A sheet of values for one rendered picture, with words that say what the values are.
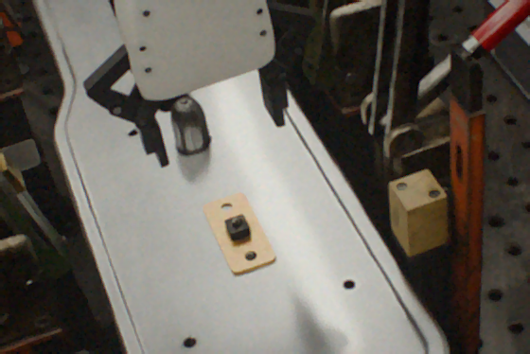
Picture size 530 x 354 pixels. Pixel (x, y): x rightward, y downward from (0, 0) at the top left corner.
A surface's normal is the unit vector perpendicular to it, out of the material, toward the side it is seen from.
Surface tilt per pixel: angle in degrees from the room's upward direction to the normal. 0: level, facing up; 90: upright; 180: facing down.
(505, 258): 0
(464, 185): 90
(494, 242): 0
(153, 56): 90
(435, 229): 90
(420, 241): 90
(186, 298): 0
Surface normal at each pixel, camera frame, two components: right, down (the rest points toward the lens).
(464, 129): -0.93, 0.32
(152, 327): -0.12, -0.72
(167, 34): 0.26, 0.65
